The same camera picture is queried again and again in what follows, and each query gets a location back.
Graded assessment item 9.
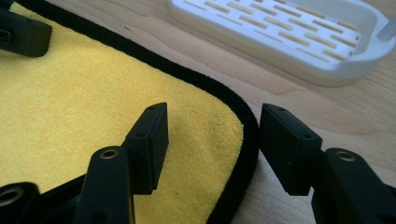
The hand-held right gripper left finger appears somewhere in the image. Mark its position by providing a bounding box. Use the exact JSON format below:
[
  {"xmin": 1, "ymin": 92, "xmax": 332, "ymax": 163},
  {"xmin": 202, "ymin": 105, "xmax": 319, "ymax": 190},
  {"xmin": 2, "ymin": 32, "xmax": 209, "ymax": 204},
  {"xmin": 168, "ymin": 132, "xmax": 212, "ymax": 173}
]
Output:
[{"xmin": 122, "ymin": 102, "xmax": 170, "ymax": 196}]

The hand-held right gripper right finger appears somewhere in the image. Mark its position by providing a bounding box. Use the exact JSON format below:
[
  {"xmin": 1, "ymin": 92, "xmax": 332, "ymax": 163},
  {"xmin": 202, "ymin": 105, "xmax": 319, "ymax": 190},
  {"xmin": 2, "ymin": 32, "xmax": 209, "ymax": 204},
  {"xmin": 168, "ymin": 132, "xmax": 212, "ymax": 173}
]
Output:
[{"xmin": 259, "ymin": 103, "xmax": 323, "ymax": 197}]

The yellow cloth with black edging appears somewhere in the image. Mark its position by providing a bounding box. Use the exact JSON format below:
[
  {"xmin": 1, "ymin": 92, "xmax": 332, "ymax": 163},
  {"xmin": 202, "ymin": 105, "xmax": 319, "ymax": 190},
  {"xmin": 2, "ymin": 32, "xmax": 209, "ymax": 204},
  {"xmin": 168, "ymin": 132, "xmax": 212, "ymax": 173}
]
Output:
[{"xmin": 0, "ymin": 0, "xmax": 261, "ymax": 224}]

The white slotted plastic tray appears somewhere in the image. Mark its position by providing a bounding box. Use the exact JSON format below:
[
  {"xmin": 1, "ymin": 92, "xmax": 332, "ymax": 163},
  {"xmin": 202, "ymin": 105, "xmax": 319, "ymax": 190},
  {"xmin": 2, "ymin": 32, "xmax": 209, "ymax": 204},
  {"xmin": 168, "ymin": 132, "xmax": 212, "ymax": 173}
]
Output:
[{"xmin": 166, "ymin": 0, "xmax": 396, "ymax": 89}]

